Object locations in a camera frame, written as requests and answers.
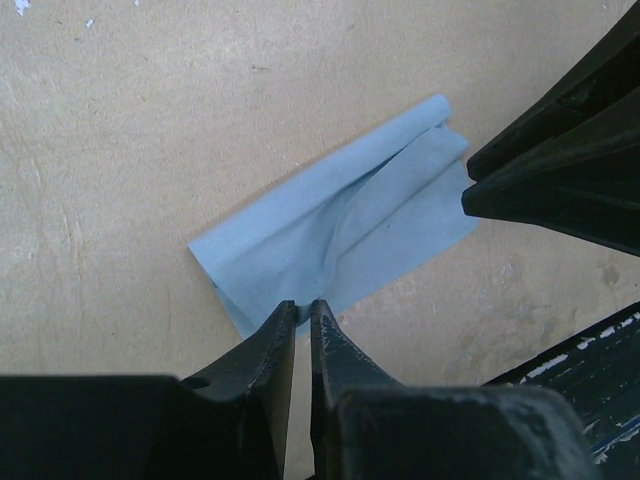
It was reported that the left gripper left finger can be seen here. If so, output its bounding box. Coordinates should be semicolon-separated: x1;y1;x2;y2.
1;301;298;479

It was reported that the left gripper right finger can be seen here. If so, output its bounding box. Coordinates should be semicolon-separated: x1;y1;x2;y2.
309;300;602;479

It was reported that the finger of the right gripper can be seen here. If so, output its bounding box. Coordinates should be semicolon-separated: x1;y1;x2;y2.
462;90;639;255
467;3;639;181

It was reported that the blue cleaning cloth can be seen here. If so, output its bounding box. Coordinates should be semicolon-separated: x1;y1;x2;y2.
189;95;476;338

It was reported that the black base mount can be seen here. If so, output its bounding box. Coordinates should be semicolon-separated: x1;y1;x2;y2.
490;303;639;479

